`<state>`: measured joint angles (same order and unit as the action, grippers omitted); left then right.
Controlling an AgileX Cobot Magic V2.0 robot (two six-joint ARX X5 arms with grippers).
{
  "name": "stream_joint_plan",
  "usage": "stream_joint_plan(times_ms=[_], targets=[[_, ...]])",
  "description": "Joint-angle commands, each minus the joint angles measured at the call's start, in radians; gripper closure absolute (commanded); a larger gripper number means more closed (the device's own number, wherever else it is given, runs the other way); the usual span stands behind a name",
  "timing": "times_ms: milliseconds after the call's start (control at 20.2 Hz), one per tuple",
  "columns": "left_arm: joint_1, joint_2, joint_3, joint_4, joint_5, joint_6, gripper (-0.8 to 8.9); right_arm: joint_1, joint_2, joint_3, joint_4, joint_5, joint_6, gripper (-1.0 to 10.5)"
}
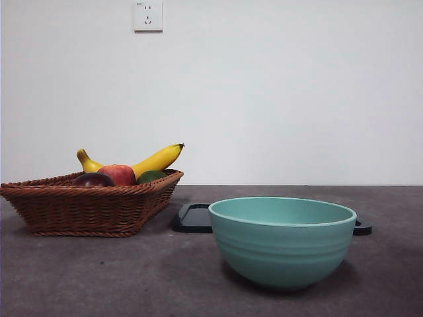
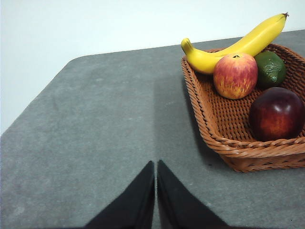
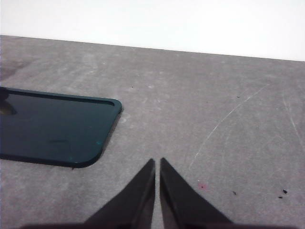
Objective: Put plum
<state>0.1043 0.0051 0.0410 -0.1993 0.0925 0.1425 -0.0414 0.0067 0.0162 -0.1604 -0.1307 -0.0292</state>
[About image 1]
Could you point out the green round fruit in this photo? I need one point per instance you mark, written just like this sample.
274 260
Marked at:
150 176

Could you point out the black rectangular tray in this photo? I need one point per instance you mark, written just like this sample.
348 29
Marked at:
193 219

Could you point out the brown wicker basket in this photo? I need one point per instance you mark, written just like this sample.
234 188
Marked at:
82 211

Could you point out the red yellow apple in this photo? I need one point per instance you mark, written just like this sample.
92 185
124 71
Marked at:
119 175

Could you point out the teal ribbed bowl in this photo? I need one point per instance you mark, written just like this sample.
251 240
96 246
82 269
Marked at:
281 251

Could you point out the white wall socket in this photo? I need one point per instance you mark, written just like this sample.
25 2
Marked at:
148 16

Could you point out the yellow banana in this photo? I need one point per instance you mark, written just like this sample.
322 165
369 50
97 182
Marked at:
158 158

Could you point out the dark purple plum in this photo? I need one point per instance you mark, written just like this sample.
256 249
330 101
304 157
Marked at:
92 180

